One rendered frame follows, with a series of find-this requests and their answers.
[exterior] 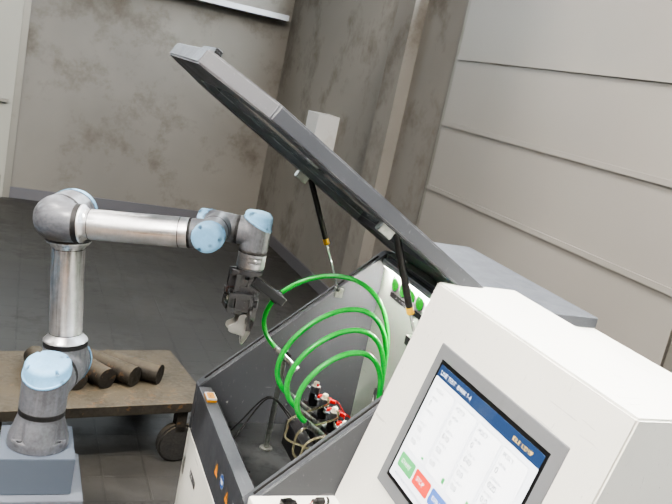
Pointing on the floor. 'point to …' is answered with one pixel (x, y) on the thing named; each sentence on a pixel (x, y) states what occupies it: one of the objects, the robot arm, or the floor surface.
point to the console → (535, 397)
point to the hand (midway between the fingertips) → (244, 339)
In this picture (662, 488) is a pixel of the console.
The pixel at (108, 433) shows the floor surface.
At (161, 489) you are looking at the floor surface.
